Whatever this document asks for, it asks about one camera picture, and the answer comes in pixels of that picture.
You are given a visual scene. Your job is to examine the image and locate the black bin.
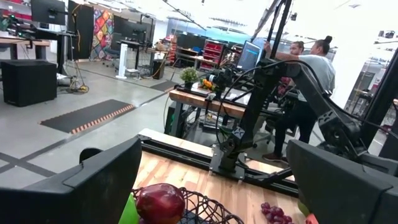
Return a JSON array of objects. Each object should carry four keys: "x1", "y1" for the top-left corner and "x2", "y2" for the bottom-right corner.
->
[{"x1": 151, "y1": 58, "x2": 166, "y2": 80}]

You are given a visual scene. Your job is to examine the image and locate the black box cabinet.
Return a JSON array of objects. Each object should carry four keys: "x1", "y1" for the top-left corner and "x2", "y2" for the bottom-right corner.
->
[{"x1": 0, "y1": 60, "x2": 58, "y2": 108}]

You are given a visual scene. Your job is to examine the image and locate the wooden desk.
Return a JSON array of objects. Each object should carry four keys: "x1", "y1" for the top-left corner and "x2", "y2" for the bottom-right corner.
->
[{"x1": 0, "y1": 35, "x2": 51, "y2": 60}]

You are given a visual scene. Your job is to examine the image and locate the red apple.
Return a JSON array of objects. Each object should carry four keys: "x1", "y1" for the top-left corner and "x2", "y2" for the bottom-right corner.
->
[{"x1": 136, "y1": 183, "x2": 186, "y2": 224}]

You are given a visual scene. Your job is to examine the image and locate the colourful patterned wall hanging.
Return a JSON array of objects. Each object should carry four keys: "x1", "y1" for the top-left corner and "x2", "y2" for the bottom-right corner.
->
[{"x1": 90, "y1": 7, "x2": 115, "y2": 62}]

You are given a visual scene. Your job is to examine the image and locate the distant orange toy fruit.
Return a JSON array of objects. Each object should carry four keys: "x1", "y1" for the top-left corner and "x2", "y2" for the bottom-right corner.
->
[{"x1": 198, "y1": 78, "x2": 216, "y2": 92}]

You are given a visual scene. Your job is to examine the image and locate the dark red grapes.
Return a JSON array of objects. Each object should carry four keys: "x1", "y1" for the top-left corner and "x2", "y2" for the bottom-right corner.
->
[{"x1": 260, "y1": 202, "x2": 294, "y2": 224}]

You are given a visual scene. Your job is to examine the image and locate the dark wire basket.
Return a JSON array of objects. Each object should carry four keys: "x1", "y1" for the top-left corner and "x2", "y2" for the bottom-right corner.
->
[{"x1": 132, "y1": 186, "x2": 246, "y2": 224}]

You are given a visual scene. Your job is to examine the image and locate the black orange-edged floor mat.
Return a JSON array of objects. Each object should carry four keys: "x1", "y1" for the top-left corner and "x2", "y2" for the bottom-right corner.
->
[{"x1": 39, "y1": 98, "x2": 136, "y2": 135}]

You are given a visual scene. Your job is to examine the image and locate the black frame post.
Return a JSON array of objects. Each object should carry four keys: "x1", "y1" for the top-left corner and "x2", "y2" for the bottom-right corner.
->
[
  {"x1": 267, "y1": 0, "x2": 294, "y2": 60},
  {"x1": 360, "y1": 49, "x2": 398, "y2": 159}
]

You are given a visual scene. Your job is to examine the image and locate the large black partition panel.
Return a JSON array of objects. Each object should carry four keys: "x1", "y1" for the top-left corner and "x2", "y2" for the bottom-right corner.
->
[{"x1": 67, "y1": 0, "x2": 95, "y2": 60}]

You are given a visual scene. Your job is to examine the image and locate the small green fruit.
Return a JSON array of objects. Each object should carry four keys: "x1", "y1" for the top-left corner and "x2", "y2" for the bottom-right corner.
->
[{"x1": 297, "y1": 198, "x2": 312, "y2": 218}]

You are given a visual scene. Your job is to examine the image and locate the white tower fan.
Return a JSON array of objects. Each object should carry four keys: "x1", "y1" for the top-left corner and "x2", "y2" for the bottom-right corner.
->
[{"x1": 115, "y1": 42, "x2": 129, "y2": 80}]

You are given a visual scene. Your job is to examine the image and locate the black computer monitor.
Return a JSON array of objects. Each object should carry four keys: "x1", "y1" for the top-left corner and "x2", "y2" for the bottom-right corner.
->
[{"x1": 30, "y1": 0, "x2": 67, "y2": 26}]

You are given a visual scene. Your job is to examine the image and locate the small potted green plant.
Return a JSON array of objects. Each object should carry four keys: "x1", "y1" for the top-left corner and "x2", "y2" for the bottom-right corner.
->
[{"x1": 179, "y1": 67, "x2": 199, "y2": 91}]

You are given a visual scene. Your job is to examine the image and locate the black frame handle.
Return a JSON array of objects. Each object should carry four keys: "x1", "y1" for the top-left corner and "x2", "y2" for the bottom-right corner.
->
[{"x1": 79, "y1": 147, "x2": 103, "y2": 163}]

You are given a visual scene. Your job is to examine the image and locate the red parts bin rack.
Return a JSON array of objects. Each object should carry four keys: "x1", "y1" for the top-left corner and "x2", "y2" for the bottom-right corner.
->
[{"x1": 198, "y1": 39, "x2": 227, "y2": 72}]

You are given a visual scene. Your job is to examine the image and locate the person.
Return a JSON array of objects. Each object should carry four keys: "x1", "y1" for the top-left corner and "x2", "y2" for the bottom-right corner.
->
[
  {"x1": 289, "y1": 40, "x2": 306, "y2": 57},
  {"x1": 262, "y1": 35, "x2": 336, "y2": 162}
]

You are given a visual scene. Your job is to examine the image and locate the yellow floor cable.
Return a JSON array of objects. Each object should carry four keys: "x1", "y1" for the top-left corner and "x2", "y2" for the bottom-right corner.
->
[{"x1": 66, "y1": 30, "x2": 90, "y2": 94}]

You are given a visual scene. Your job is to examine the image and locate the wooden workbench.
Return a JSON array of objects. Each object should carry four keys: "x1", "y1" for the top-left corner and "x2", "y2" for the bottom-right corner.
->
[{"x1": 169, "y1": 88, "x2": 249, "y2": 139}]

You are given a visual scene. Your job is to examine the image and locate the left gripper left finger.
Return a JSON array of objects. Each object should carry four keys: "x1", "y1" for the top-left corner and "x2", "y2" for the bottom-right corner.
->
[{"x1": 0, "y1": 136, "x2": 143, "y2": 224}]

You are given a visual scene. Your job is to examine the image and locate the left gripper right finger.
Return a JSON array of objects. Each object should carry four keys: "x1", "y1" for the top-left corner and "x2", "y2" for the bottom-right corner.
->
[{"x1": 285, "y1": 139, "x2": 398, "y2": 224}]

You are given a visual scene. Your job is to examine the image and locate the small black floor mat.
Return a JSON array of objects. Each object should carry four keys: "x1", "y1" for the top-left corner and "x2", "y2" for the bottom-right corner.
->
[{"x1": 149, "y1": 80, "x2": 178, "y2": 93}]

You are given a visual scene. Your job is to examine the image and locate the lit computer monitor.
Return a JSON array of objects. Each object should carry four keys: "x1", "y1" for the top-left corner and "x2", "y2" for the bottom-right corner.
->
[{"x1": 235, "y1": 40, "x2": 262, "y2": 73}]

